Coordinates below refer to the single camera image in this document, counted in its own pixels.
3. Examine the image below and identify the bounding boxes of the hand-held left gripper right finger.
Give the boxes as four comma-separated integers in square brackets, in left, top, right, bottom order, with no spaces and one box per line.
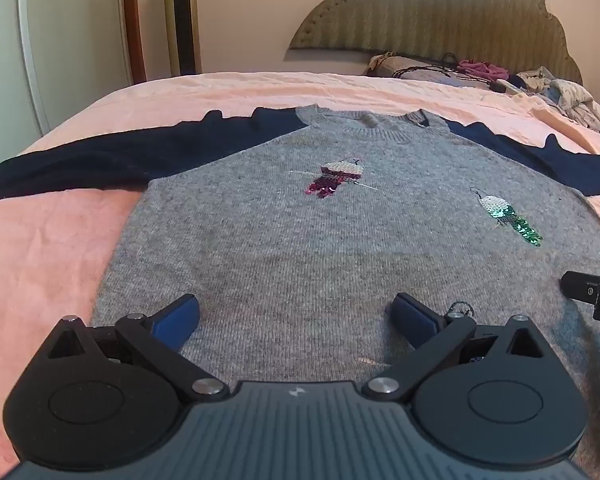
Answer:
[361,292,556,403]

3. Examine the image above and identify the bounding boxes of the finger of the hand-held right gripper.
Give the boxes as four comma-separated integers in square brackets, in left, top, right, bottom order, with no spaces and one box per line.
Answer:
[561,270,600,306]

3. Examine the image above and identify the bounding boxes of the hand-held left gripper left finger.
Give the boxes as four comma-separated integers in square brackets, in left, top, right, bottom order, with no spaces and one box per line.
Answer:
[44,294,231,403]

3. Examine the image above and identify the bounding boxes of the grey sweater with navy sleeves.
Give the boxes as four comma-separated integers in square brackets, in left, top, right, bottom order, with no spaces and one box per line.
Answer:
[0,104,600,471]

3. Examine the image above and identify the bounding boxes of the pink bed sheet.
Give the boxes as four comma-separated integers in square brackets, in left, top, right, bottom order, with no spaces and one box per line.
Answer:
[0,71,600,480]

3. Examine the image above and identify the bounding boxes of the white patterned garment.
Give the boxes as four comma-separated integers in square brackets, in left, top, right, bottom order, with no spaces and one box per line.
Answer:
[516,66,600,134]

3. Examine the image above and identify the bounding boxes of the pink garment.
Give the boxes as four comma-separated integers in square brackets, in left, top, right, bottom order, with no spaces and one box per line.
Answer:
[456,59,509,81]

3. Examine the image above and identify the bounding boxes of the striped pillow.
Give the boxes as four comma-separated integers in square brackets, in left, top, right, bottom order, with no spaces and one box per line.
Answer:
[366,52,453,81]

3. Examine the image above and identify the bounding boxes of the gold tower heater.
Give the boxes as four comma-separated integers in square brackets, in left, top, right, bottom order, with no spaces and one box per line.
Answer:
[162,0,202,78]

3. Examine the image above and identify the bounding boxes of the olive padded headboard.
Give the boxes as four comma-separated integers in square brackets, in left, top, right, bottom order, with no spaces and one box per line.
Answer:
[288,0,583,85]

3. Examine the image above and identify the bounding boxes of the white framed glass door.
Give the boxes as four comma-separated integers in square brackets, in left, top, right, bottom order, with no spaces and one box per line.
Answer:
[0,0,133,136]

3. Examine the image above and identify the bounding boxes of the black cord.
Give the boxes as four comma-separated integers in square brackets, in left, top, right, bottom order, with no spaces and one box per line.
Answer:
[399,52,463,80]

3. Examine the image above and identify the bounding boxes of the brown wooden door frame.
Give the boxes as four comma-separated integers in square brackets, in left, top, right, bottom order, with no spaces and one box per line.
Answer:
[121,0,147,84]

